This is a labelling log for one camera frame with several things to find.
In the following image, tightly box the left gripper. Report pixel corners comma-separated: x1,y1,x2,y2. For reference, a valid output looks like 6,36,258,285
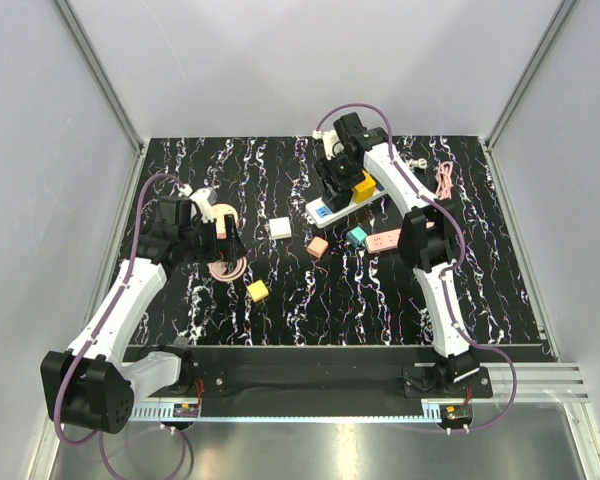
180,214,246,263

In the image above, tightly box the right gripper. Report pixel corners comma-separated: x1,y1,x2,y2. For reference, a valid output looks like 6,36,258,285
314,150,366,202

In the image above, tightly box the yellow cube socket adapter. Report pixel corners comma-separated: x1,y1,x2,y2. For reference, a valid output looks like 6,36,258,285
352,170,376,204

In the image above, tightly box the white plug adapter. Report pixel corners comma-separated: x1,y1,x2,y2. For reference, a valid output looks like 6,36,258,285
268,217,292,240

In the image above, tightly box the white multicolour power strip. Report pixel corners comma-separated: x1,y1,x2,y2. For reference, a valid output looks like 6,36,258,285
305,182,389,230

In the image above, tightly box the pink plug adapter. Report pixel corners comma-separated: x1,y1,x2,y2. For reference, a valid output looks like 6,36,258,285
307,237,329,259

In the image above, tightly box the black cube socket adapter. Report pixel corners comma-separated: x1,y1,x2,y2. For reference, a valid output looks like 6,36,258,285
322,185,352,213

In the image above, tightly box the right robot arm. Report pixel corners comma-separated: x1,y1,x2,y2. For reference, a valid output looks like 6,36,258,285
306,113,479,397

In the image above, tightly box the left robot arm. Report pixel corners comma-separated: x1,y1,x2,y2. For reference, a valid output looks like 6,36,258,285
40,196,246,434

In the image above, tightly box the small yellow plug adapter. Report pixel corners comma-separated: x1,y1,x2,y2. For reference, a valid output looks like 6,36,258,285
247,280,269,302

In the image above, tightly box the teal plug adapter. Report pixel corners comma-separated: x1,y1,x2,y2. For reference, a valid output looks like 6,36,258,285
346,226,367,247

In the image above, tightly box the pink power strip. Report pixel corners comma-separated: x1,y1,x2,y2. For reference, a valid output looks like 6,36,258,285
365,229,401,254

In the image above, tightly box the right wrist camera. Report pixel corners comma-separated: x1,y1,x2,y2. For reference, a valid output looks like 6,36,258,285
312,129,344,160

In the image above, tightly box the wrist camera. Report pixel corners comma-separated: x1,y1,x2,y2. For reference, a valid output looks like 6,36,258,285
189,187,217,222
312,129,344,160

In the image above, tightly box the coiled pink socket cable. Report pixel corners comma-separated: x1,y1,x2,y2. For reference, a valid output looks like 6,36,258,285
208,257,248,282

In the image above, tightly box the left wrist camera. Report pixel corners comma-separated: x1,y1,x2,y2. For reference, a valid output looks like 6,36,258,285
189,187,217,222

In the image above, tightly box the white power strip cable plug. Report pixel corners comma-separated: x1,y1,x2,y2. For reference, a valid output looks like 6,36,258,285
407,158,428,171

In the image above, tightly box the pink power strip cable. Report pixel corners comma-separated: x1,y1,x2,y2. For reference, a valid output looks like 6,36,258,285
434,160,456,204

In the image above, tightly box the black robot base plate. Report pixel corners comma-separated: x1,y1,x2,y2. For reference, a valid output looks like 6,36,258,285
124,344,494,419

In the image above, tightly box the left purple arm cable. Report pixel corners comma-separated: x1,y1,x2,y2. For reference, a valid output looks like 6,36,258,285
52,173,196,476

